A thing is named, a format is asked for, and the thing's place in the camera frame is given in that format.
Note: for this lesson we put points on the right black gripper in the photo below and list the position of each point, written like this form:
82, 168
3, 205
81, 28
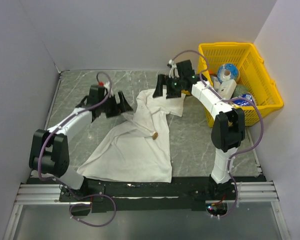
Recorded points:
162, 80

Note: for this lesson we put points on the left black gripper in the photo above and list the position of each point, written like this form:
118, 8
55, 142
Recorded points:
118, 109

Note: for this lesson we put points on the white t-shirt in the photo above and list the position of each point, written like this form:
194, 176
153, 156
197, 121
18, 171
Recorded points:
128, 153

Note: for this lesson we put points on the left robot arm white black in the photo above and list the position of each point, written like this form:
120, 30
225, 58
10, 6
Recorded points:
49, 154

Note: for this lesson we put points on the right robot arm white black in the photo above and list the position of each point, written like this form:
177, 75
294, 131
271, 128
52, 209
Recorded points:
228, 130

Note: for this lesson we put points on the white plastic bottle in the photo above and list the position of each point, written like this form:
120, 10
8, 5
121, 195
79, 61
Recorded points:
224, 89

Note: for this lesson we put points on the blue white tape roll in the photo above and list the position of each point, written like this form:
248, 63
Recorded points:
228, 71

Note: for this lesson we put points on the green round melon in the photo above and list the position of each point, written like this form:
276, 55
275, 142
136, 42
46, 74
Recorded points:
240, 90

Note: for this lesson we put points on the blue white snack packet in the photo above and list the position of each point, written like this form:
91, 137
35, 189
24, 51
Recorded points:
244, 100

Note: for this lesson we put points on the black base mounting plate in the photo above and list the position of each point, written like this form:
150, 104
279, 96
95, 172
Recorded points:
182, 193

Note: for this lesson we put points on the yellow plastic basket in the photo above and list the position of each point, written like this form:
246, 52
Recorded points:
252, 72

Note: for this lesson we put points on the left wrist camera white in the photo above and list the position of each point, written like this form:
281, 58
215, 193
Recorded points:
104, 84

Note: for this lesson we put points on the aluminium frame rail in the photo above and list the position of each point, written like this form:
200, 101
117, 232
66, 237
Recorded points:
50, 194

